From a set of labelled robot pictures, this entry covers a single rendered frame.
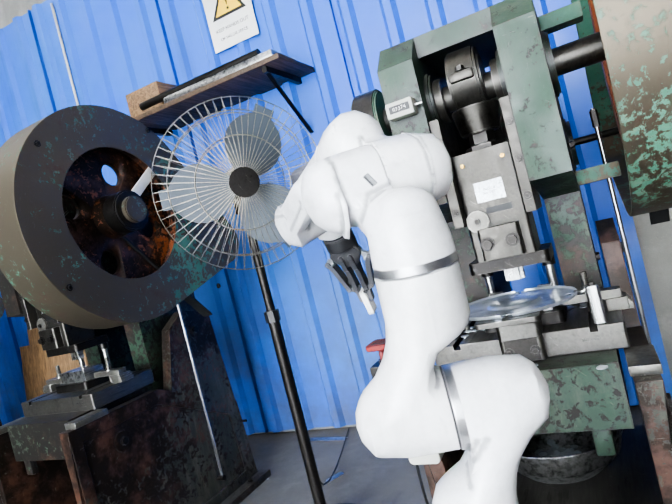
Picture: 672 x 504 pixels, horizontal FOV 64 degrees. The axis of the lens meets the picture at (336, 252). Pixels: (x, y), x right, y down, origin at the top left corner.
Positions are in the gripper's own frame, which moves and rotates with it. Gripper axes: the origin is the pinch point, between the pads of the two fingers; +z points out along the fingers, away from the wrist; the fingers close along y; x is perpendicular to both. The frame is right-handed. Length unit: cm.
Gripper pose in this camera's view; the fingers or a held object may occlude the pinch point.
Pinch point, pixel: (368, 300)
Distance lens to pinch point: 136.2
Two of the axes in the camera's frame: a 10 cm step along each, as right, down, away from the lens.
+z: 4.0, 8.2, 4.1
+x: 2.8, -5.3, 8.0
